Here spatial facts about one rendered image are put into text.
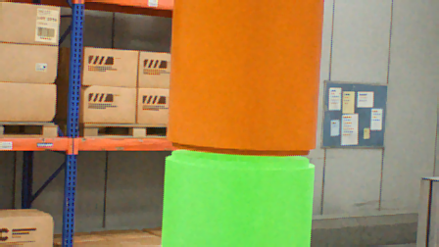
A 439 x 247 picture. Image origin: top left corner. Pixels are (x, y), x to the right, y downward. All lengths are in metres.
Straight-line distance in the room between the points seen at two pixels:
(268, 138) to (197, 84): 0.03
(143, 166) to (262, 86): 10.18
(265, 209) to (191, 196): 0.02
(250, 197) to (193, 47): 0.05
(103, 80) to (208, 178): 8.40
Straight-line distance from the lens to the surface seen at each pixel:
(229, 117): 0.27
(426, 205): 2.18
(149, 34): 10.40
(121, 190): 10.35
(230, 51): 0.27
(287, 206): 0.28
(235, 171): 0.27
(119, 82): 8.75
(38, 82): 8.37
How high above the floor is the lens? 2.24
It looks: 3 degrees down
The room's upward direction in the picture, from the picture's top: 3 degrees clockwise
